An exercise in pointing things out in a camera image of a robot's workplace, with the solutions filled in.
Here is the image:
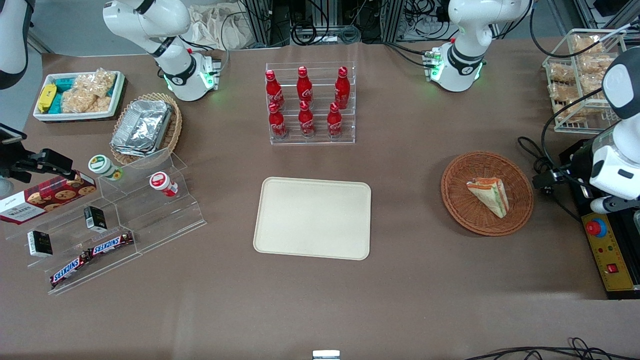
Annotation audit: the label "black power cable with plug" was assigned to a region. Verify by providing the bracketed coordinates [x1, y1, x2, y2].
[517, 136, 584, 224]

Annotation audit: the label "red cookie box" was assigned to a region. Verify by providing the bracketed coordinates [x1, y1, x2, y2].
[0, 171, 97, 226]

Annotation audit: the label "clear acrylic stepped shelf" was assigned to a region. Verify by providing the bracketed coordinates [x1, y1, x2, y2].
[5, 147, 207, 296]

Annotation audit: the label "black electric grill appliance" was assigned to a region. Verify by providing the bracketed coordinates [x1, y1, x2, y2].
[559, 138, 640, 300]

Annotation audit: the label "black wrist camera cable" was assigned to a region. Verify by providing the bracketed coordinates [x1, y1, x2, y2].
[529, 0, 640, 173]

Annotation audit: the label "triangle sandwich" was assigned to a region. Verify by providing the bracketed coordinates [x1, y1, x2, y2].
[466, 177, 510, 219]

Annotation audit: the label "clear acrylic bottle rack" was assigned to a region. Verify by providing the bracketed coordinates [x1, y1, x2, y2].
[265, 62, 356, 146]

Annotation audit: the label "beige rectangular tray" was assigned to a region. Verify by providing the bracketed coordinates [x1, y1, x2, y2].
[253, 176, 372, 261]

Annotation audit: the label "oval light wicker basket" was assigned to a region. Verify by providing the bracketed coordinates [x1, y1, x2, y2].
[110, 92, 183, 166]

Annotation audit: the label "round brown wicker basket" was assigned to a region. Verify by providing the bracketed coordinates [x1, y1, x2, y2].
[440, 151, 534, 237]

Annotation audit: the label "beige cloth bag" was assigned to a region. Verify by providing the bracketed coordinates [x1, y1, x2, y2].
[187, 2, 252, 51]

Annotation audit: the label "clear fried snack bag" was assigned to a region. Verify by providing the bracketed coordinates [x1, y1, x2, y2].
[579, 71, 608, 96]
[548, 63, 576, 84]
[579, 53, 617, 75]
[547, 82, 577, 102]
[571, 34, 605, 56]

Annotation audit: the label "white rectangular bin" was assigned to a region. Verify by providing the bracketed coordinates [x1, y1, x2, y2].
[33, 70, 126, 122]

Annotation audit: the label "red cola bottle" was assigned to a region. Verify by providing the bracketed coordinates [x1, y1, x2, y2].
[264, 69, 286, 111]
[334, 66, 351, 110]
[268, 102, 289, 140]
[327, 102, 344, 139]
[298, 100, 316, 138]
[296, 66, 314, 106]

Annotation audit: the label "aluminium foil container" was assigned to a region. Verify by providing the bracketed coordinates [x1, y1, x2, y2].
[111, 99, 173, 157]

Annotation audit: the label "snickers chocolate bar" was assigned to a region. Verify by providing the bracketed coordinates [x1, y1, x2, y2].
[87, 231, 135, 257]
[49, 252, 93, 288]

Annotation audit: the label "white wire basket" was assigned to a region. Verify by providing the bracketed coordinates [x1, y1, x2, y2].
[542, 28, 640, 134]

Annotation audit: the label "aluminium frame post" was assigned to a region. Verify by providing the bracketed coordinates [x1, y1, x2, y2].
[246, 0, 275, 47]
[379, 0, 405, 42]

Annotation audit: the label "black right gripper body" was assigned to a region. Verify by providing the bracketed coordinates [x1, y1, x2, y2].
[0, 146, 75, 184]

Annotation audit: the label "small black box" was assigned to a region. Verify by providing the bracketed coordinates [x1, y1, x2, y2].
[27, 230, 54, 258]
[83, 205, 108, 233]

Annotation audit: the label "yellow snack pack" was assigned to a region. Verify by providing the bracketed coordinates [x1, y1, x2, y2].
[37, 83, 58, 114]

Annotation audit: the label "green lid yogurt cup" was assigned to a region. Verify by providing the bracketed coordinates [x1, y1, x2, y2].
[88, 155, 124, 181]

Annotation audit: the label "clear rice cracker bag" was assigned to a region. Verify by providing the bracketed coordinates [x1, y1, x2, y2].
[74, 68, 117, 99]
[60, 87, 112, 114]

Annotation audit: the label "red lid yogurt cup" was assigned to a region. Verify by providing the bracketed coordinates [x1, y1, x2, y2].
[149, 171, 179, 197]

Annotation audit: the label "coiled black cable bundle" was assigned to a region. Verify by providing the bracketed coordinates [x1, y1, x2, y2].
[290, 19, 362, 47]

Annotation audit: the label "black floor cables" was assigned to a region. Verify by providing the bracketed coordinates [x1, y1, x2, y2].
[464, 337, 640, 360]

